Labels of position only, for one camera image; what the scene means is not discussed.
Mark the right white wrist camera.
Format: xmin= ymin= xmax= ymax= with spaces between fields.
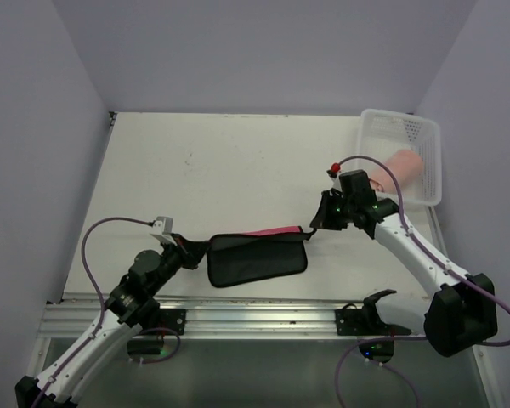
xmin=326 ymin=162 xmax=342 ymax=190

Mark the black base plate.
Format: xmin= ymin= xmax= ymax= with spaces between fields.
xmin=152 ymin=308 xmax=187 ymax=336
xmin=334 ymin=303 xmax=388 ymax=337

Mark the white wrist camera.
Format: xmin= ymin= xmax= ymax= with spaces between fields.
xmin=150 ymin=216 xmax=175 ymax=246
xmin=326 ymin=162 xmax=342 ymax=190

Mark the white plastic basket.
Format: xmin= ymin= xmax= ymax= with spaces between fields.
xmin=357 ymin=109 xmax=442 ymax=207

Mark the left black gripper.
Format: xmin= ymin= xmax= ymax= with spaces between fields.
xmin=147 ymin=232 xmax=210 ymax=295

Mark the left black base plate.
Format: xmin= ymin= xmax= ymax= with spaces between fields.
xmin=152 ymin=308 xmax=187 ymax=336

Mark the aluminium mounting rail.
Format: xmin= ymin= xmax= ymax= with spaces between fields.
xmin=37 ymin=297 xmax=434 ymax=341

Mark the black cloth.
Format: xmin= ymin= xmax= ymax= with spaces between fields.
xmin=207 ymin=226 xmax=316 ymax=288

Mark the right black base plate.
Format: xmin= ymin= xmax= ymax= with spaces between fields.
xmin=334 ymin=303 xmax=388 ymax=337

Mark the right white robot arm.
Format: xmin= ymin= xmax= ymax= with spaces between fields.
xmin=310 ymin=170 xmax=498 ymax=357

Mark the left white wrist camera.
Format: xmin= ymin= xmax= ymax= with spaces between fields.
xmin=150 ymin=216 xmax=175 ymax=246

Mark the pink towel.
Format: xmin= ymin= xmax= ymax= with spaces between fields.
xmin=369 ymin=150 xmax=424 ymax=194

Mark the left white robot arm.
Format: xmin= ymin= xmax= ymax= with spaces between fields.
xmin=14 ymin=234 xmax=210 ymax=407

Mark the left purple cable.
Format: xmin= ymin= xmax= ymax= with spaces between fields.
xmin=29 ymin=216 xmax=182 ymax=408

